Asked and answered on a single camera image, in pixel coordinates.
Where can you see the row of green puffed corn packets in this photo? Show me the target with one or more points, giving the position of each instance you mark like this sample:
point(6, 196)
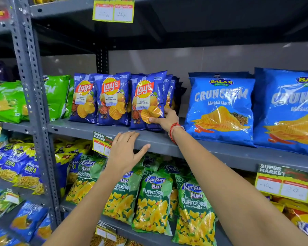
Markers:
point(154, 202)

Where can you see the pile of small blue chip packets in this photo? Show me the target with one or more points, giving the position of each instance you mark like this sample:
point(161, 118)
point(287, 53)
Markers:
point(25, 217)

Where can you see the person's left forearm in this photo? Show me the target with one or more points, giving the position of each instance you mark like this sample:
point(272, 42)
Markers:
point(87, 212)

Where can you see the row of blue Lays bags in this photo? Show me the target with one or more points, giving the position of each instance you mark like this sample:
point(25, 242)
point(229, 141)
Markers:
point(110, 99)

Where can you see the red thread wristband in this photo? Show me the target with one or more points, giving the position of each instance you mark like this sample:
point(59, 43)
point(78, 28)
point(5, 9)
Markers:
point(172, 128)

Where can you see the pile of yellow orange snack packets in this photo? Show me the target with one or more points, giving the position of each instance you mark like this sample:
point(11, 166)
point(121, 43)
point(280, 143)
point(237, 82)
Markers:
point(303, 222)

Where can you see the blue Lays chips bag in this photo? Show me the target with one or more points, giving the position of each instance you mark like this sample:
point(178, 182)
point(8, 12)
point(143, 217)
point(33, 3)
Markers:
point(141, 99)

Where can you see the person's left hand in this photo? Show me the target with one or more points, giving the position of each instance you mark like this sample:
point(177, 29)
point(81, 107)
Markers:
point(124, 153)

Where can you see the row of blue yellow snack packets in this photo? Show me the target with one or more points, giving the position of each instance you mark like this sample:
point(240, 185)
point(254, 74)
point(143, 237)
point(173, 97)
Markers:
point(23, 171)

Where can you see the person's right hand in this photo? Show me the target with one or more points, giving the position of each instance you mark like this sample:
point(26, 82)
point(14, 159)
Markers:
point(169, 120)

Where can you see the person's right forearm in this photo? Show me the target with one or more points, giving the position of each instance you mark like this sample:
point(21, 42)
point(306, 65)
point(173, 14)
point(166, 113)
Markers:
point(233, 197)

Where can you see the grey metal shelf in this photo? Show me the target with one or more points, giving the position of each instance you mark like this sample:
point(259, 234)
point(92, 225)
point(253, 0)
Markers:
point(195, 148)

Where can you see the pile of green yellow snack packets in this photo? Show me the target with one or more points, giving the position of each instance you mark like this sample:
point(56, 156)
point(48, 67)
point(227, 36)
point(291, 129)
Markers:
point(0, 204)

